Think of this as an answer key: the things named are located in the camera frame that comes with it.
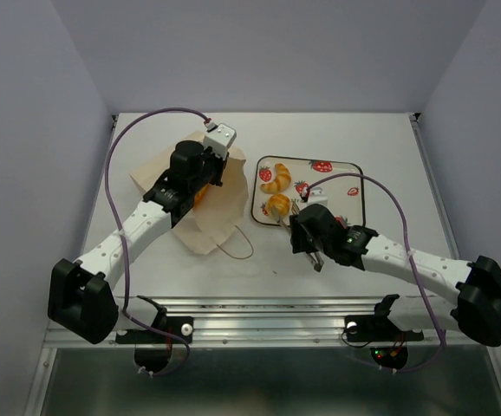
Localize metal tongs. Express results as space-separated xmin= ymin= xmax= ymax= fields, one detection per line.
xmin=268 ymin=202 xmax=324 ymax=272

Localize fake round bread roll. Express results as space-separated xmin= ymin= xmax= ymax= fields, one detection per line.
xmin=265 ymin=193 xmax=291 ymax=218

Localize fake croissant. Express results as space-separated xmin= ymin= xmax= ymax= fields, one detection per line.
xmin=260 ymin=163 xmax=292 ymax=194

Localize beige paper bag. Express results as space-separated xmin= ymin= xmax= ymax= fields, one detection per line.
xmin=125 ymin=146 xmax=249 ymax=257

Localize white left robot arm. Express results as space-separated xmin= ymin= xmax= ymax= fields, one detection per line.
xmin=48 ymin=135 xmax=231 ymax=344

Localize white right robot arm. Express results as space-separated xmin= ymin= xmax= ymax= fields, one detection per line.
xmin=290 ymin=204 xmax=501 ymax=347

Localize fake bread in bag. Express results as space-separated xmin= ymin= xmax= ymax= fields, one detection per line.
xmin=193 ymin=185 xmax=209 ymax=208

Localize strawberry print tray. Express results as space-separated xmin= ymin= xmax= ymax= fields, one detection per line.
xmin=250 ymin=155 xmax=366 ymax=226

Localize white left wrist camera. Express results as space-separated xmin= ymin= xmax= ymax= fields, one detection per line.
xmin=203 ymin=121 xmax=237 ymax=160

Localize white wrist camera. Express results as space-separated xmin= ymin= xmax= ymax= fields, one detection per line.
xmin=203 ymin=121 xmax=237 ymax=160
xmin=299 ymin=187 xmax=329 ymax=209

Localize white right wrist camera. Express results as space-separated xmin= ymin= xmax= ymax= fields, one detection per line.
xmin=299 ymin=187 xmax=329 ymax=209

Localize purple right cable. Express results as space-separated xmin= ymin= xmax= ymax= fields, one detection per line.
xmin=306 ymin=172 xmax=449 ymax=374

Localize purple cable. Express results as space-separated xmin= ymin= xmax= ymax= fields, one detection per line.
xmin=306 ymin=172 xmax=449 ymax=374
xmin=105 ymin=107 xmax=211 ymax=377

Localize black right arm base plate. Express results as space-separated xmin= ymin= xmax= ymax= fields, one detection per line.
xmin=343 ymin=315 xmax=424 ymax=343

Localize aluminium front frame rails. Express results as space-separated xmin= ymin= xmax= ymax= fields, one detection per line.
xmin=42 ymin=296 xmax=501 ymax=350

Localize aluminium table edge rail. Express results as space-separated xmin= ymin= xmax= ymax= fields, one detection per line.
xmin=408 ymin=113 xmax=460 ymax=259

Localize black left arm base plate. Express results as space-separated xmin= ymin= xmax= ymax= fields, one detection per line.
xmin=109 ymin=312 xmax=196 ymax=347

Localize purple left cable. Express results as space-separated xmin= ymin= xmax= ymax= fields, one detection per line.
xmin=105 ymin=107 xmax=211 ymax=377

